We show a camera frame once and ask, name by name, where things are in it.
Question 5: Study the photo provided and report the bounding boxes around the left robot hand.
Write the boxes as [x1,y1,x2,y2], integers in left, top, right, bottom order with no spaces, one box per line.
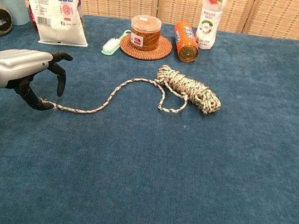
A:
[0,42,74,115]

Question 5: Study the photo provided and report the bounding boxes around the braided white speckled rope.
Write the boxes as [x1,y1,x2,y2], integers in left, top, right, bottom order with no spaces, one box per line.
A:
[37,46,227,136]

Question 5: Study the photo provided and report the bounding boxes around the white pouch blue print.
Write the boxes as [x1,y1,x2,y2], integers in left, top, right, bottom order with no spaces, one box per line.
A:
[19,0,95,50]

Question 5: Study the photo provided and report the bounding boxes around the mint green scrub brush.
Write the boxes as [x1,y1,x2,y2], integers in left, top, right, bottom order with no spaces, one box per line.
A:
[100,26,132,59]

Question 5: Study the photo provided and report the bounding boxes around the clear jar brown contents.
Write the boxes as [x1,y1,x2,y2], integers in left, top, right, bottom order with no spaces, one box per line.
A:
[127,13,164,53]

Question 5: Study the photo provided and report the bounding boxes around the round woven rattan coaster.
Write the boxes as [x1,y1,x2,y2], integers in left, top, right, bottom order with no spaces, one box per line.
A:
[117,30,175,64]

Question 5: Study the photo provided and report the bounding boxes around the orange drink can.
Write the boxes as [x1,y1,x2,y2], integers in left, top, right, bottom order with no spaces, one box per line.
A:
[169,20,203,64]

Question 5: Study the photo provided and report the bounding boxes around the blue carpet table mat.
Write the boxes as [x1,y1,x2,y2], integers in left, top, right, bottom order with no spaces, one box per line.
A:
[0,0,299,224]

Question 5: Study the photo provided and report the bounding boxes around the peach drink bottle yellow cap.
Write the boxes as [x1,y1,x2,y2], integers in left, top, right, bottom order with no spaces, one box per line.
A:
[193,0,229,53]

